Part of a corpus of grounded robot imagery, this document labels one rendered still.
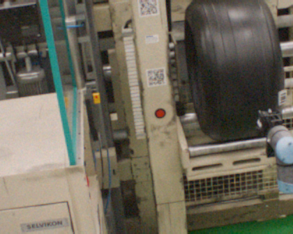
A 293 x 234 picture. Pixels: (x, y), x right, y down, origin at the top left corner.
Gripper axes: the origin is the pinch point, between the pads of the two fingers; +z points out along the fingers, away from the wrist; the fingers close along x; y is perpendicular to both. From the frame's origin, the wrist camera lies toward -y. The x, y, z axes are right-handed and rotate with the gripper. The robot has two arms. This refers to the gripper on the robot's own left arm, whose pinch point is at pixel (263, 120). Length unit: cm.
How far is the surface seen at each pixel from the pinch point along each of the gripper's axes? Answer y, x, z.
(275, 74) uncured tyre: 14.3, -7.8, 8.2
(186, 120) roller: -15, 22, 53
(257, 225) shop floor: -101, -17, 97
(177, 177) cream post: -34, 30, 34
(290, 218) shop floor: -101, -36, 98
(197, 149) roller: -18.2, 22.1, 25.0
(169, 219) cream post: -55, 36, 37
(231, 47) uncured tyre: 25.9, 7.5, 11.1
